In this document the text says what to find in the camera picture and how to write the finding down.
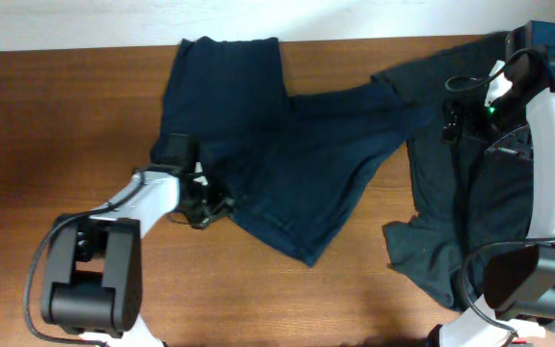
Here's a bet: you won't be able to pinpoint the dark blue shorts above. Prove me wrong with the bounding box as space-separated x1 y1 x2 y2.
150 38 433 265

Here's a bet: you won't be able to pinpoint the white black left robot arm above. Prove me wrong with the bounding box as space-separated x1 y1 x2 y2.
34 163 234 346

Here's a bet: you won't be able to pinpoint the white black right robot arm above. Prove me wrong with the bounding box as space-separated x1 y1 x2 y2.
428 20 555 346

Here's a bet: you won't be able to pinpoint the dark grey t-shirt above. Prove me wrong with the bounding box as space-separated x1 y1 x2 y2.
373 32 533 311

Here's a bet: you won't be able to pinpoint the white red garment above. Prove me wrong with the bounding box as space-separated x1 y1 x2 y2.
509 319 546 344

